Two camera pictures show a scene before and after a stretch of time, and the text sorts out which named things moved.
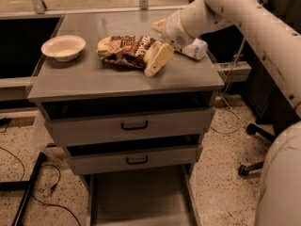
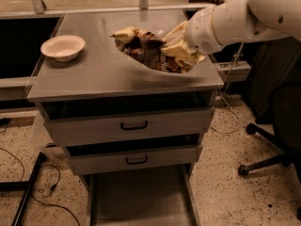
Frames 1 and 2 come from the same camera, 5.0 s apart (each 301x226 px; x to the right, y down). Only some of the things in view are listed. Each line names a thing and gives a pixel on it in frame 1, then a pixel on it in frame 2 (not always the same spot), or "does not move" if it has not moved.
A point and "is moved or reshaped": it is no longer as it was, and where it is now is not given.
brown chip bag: x=127 y=51 is moved or reshaped
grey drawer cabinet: x=134 y=138 does not move
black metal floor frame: x=28 y=185 does not move
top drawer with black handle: x=133 y=118 does not move
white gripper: x=173 y=31 to x=200 y=32
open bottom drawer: x=150 y=197 does not move
